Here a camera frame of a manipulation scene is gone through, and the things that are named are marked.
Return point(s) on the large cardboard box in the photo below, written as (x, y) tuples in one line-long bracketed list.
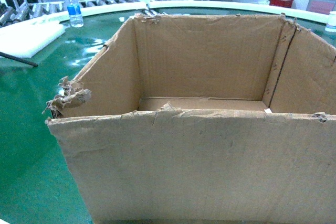
[(203, 119)]

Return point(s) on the black rod on conveyor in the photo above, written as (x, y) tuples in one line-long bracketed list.
[(21, 60)]

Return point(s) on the clear plastic water bottle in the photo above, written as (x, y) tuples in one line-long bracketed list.
[(74, 12)]

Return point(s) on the red bin in background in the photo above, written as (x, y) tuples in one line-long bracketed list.
[(281, 3)]

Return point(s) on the white foam sheet stack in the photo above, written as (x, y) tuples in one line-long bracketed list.
[(25, 39)]

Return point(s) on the white cup with label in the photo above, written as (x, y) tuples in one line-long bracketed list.
[(331, 22)]

